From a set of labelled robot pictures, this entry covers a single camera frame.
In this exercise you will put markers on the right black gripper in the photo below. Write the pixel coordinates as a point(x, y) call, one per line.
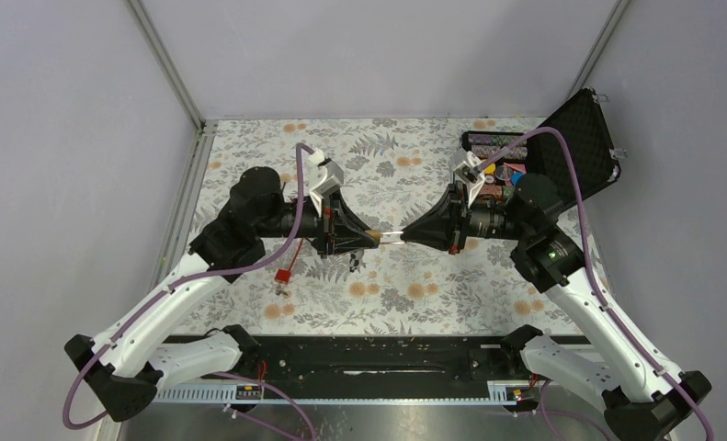
point(447, 225)

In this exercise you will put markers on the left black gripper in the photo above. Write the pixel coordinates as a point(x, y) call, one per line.
point(346, 243)

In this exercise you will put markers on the brass padlock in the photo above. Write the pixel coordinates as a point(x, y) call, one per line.
point(375, 235)

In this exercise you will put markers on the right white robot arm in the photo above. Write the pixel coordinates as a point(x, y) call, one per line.
point(642, 394)

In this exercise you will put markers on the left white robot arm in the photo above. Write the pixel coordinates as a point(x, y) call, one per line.
point(128, 364)

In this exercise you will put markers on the floral tablecloth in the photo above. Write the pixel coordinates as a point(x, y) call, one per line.
point(395, 171)

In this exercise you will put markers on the blue poker chip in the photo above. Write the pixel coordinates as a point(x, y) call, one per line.
point(515, 178)

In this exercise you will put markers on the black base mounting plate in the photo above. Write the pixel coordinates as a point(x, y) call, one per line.
point(380, 367)

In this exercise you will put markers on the black poker chip case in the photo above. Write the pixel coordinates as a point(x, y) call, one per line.
point(581, 122)

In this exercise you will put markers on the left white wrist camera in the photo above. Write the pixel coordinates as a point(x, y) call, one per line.
point(325, 178)

